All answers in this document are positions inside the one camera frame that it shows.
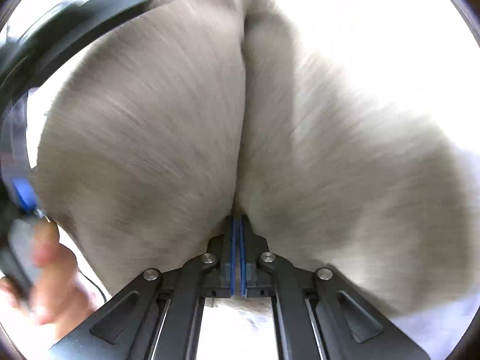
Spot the olive brown knit sweater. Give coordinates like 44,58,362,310
33,0,479,315

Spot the lavender plush bed blanket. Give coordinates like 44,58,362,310
22,0,480,360

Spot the person's left hand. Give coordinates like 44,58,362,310
0,220,104,340

